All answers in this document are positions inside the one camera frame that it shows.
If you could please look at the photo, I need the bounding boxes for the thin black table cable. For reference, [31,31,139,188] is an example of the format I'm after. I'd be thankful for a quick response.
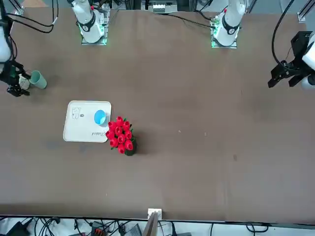
[154,12,215,29]

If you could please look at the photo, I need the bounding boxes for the red artificial tulips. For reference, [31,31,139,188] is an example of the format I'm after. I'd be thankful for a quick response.
[105,116,135,155]

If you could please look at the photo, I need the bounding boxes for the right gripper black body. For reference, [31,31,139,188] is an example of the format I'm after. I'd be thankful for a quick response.
[0,60,19,87]

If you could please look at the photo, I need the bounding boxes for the black box device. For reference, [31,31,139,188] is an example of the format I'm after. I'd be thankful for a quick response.
[5,220,31,236]

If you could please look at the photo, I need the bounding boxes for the aluminium frame post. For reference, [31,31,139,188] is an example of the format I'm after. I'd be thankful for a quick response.
[143,208,163,236]

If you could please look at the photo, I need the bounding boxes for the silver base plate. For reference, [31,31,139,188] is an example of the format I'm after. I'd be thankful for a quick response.
[210,39,238,49]
[81,36,108,47]

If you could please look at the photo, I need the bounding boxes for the white printed tray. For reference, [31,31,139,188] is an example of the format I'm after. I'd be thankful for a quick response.
[63,100,113,143]

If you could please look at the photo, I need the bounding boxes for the ribbed dark power adapter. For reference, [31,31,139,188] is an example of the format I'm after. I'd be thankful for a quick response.
[128,223,143,236]

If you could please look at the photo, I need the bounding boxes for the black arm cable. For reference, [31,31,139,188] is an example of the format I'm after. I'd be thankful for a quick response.
[0,0,60,64]
[271,0,296,65]

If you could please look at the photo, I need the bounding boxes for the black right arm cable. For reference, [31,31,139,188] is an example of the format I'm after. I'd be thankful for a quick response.
[0,0,60,64]

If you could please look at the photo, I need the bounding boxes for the small white cup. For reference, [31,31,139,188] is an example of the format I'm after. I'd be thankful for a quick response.
[19,74,31,89]

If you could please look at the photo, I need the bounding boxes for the small blue cup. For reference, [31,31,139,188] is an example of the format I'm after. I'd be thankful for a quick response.
[94,109,109,127]

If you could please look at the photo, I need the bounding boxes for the small green cup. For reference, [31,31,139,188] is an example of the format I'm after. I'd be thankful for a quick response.
[29,70,48,89]

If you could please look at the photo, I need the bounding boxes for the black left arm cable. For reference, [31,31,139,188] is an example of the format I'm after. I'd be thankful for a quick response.
[271,0,296,65]

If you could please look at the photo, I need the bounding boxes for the orange black connector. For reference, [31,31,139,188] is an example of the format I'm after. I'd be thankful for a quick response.
[90,220,109,236]

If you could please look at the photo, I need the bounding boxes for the white power strip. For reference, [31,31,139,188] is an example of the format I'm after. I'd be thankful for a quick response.
[152,2,166,13]

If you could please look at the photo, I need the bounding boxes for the black cylindrical vase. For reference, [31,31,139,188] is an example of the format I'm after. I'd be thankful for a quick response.
[124,137,137,156]

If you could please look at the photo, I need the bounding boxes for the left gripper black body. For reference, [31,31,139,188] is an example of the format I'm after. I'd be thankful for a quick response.
[291,31,313,65]

